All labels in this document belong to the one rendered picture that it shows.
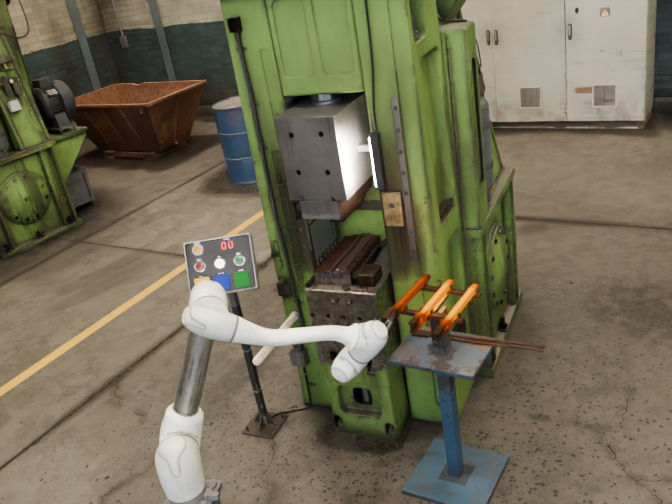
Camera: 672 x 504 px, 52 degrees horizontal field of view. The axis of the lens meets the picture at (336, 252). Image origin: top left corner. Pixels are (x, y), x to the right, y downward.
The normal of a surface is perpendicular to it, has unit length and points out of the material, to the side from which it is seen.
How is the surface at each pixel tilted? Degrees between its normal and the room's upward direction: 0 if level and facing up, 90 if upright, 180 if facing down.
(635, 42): 90
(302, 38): 90
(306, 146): 90
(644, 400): 0
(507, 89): 90
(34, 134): 79
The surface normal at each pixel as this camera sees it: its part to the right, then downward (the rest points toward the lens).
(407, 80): -0.39, 0.45
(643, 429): -0.16, -0.89
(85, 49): 0.85, 0.10
